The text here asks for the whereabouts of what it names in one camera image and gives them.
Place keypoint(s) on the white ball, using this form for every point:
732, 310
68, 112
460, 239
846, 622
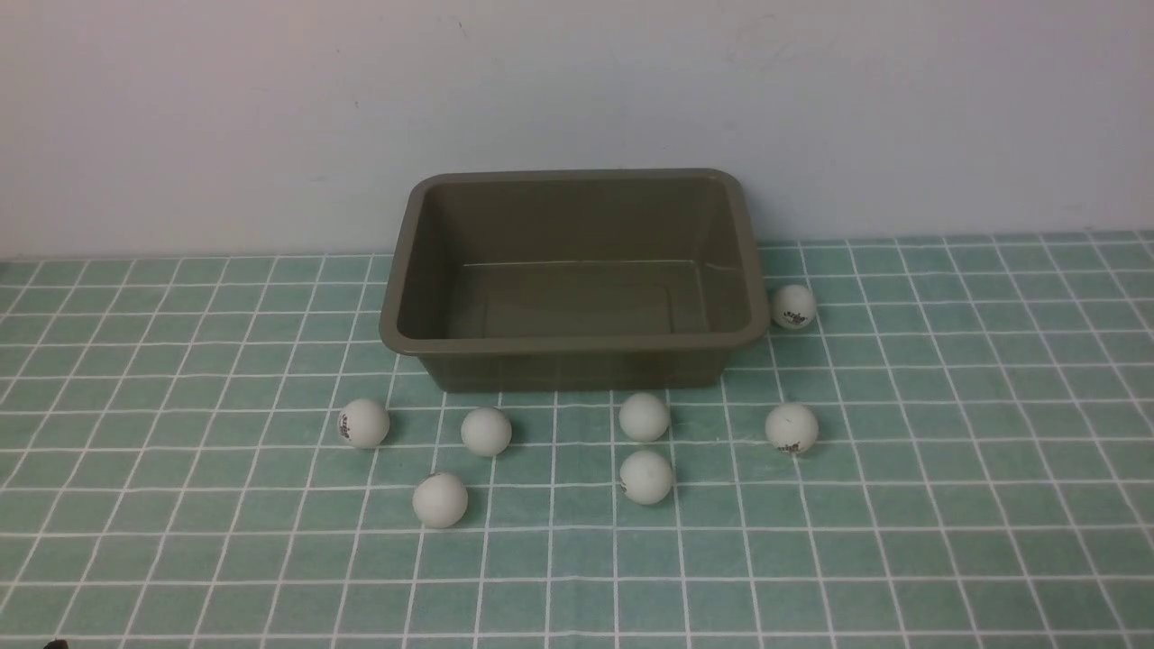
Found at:
486, 431
644, 418
646, 477
793, 307
791, 428
440, 500

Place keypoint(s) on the white ball logo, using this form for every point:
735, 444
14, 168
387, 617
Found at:
364, 423

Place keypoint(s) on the olive brown plastic bin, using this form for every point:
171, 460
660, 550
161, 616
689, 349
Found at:
582, 279

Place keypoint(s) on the green checked tablecloth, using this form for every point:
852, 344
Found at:
173, 475

